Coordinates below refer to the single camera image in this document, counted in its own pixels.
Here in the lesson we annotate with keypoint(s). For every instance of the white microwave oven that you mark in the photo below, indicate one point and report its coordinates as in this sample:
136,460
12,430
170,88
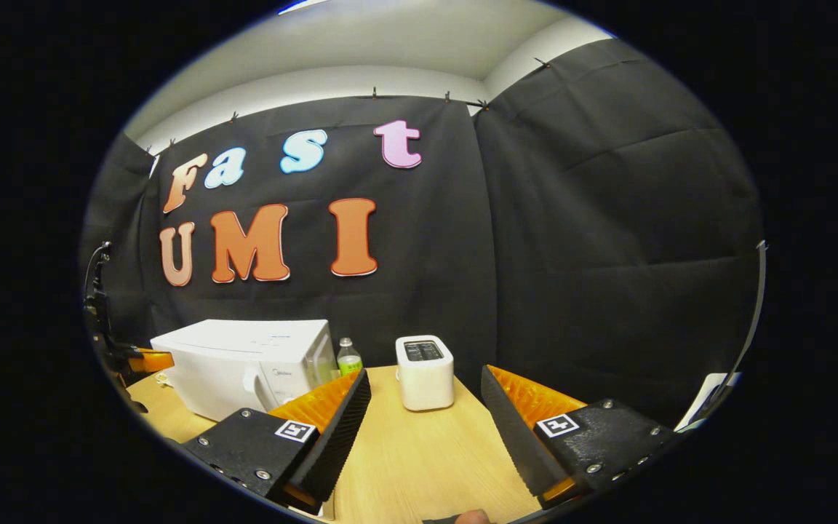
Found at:
230,364

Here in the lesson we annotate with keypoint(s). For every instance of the white toaster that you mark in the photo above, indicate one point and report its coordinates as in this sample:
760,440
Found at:
425,375

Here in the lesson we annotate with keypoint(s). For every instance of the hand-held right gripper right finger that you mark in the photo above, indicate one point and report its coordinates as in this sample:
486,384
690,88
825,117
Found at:
521,444

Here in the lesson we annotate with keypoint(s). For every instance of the black backdrop cloth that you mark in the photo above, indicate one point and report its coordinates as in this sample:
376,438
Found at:
608,255

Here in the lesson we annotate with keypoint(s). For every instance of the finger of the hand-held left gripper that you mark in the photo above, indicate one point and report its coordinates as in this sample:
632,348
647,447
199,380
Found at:
151,360

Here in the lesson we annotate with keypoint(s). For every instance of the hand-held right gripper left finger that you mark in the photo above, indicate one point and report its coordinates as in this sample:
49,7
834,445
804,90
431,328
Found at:
339,437

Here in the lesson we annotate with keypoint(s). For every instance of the green drink bottle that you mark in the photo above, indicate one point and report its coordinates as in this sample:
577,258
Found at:
349,360

